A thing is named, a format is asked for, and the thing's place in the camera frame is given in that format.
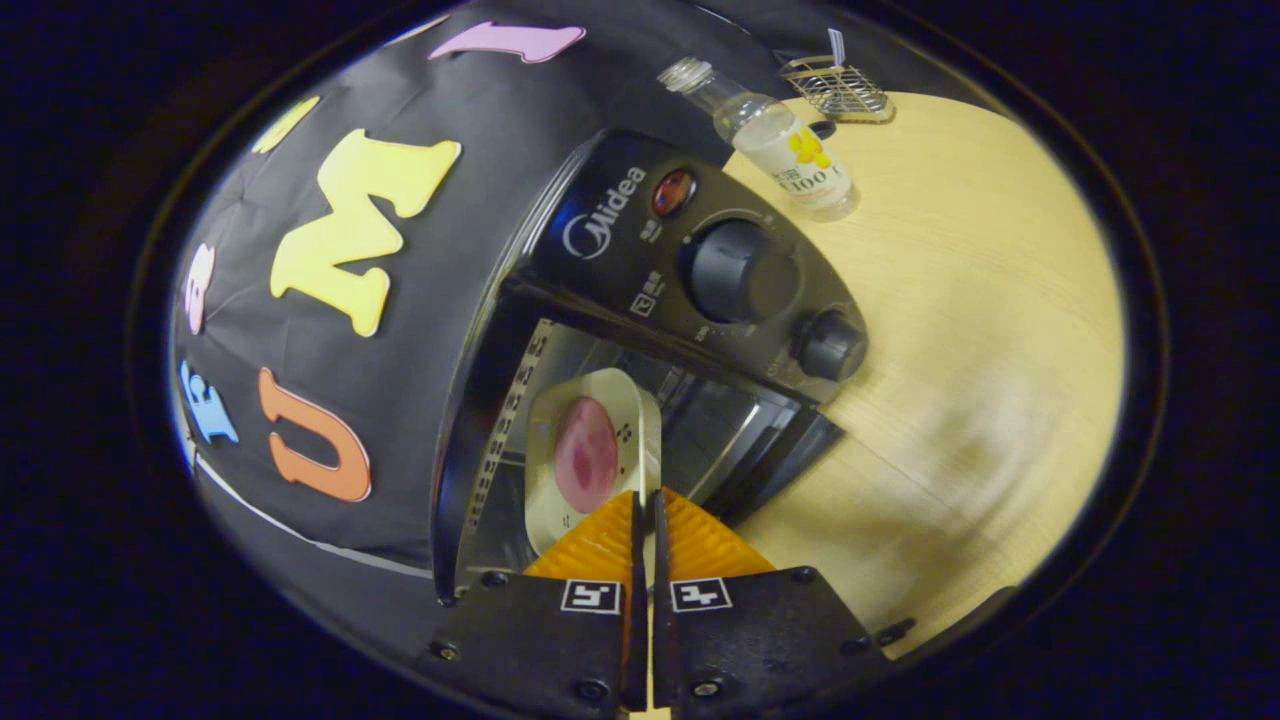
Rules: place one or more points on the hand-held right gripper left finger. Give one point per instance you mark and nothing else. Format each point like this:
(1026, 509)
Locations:
(560, 640)

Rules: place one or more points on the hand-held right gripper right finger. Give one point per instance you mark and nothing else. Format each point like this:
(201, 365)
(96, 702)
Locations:
(760, 630)

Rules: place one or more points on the white square plate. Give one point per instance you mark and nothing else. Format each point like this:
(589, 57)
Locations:
(545, 505)

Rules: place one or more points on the pink ham slice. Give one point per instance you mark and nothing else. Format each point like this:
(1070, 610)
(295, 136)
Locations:
(587, 455)

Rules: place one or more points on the black electric oven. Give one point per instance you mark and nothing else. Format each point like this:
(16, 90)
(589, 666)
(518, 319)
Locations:
(620, 250)

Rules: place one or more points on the clear bottle with yellow label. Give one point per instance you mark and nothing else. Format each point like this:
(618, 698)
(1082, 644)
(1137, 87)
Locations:
(790, 160)

